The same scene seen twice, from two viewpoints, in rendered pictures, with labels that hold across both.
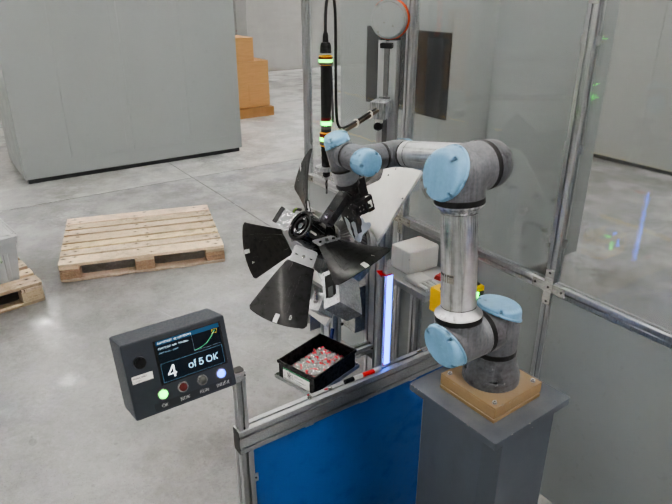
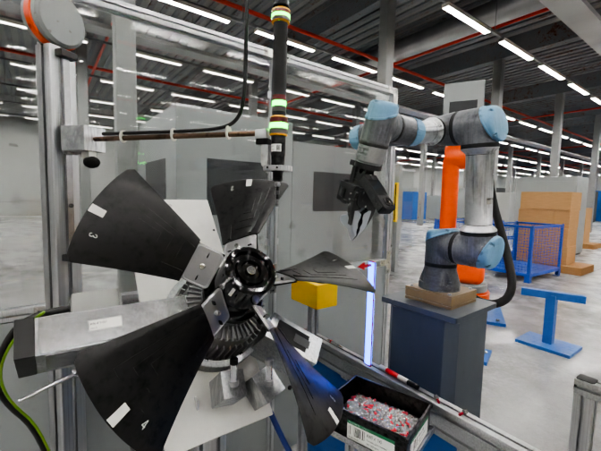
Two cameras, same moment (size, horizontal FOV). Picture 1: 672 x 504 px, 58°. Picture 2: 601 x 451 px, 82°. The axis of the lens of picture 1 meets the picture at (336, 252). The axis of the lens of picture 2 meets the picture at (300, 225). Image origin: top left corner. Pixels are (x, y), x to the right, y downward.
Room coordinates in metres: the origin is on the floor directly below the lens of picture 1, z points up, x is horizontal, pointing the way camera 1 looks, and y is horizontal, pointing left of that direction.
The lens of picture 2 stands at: (1.94, 0.87, 1.39)
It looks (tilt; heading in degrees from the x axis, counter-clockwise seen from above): 5 degrees down; 268
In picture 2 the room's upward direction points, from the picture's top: 1 degrees clockwise
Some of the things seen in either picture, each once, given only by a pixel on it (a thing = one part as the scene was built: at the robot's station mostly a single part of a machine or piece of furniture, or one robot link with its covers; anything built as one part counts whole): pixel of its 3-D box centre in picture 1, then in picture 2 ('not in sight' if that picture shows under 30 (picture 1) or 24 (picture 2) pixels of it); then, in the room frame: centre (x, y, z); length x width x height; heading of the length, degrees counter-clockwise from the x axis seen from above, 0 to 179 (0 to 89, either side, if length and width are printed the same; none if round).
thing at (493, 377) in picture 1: (492, 360); (439, 274); (1.36, -0.42, 1.10); 0.15 x 0.15 x 0.10
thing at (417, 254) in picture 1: (412, 253); not in sight; (2.46, -0.34, 0.92); 0.17 x 0.16 x 0.11; 124
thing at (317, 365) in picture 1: (316, 366); (377, 421); (1.71, 0.06, 0.83); 0.19 x 0.14 x 0.04; 140
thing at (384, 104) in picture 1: (381, 108); (81, 140); (2.56, -0.19, 1.53); 0.10 x 0.07 x 0.09; 159
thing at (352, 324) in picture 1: (362, 302); not in sight; (2.35, -0.12, 0.73); 0.15 x 0.09 x 0.22; 124
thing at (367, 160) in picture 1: (364, 159); (399, 131); (1.65, -0.08, 1.57); 0.11 x 0.11 x 0.08; 34
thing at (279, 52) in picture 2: (325, 99); (279, 71); (1.97, 0.03, 1.68); 0.03 x 0.03 x 0.21
